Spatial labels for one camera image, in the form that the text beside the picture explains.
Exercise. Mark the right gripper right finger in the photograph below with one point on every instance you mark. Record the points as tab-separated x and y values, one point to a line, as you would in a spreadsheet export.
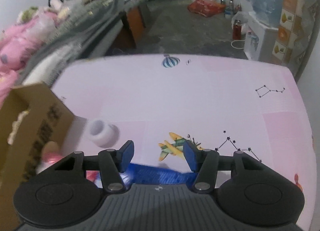
203	162

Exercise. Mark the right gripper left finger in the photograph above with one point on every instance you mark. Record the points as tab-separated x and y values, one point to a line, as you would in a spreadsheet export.
113	162

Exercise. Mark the wet wipes pack blue dots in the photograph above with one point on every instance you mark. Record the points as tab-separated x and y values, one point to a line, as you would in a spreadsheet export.
150	175

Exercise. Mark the cream cloth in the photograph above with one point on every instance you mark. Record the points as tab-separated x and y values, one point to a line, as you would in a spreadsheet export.
15	126

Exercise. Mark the white tape roll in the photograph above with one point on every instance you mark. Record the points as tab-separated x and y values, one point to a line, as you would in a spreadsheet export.
102	133

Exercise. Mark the brown cardboard box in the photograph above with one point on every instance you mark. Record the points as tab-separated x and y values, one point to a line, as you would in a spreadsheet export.
48	120

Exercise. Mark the orange wooden stool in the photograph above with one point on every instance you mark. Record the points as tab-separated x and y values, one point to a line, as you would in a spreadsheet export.
134	23

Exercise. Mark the white water dispenser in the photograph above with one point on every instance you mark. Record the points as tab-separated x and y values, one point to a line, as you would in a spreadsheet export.
260	40

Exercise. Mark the red thermos bottle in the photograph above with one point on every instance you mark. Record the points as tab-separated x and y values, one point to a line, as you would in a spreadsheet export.
237	30

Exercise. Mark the grey green quilt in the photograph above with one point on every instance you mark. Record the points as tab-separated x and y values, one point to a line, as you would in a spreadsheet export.
87	33

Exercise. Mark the pink floral blanket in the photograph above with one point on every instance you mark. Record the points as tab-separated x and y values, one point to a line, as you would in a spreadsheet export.
16	50

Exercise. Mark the white plastic bag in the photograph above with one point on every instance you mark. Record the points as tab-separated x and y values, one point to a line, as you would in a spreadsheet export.
42	29

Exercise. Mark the small bottles on floor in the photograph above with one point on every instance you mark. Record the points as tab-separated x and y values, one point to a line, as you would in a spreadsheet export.
230	8

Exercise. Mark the red snack bag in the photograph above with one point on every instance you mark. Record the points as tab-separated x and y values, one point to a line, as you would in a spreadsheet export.
206	8

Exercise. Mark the patterned tile cabinet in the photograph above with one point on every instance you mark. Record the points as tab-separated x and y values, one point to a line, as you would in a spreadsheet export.
295	29

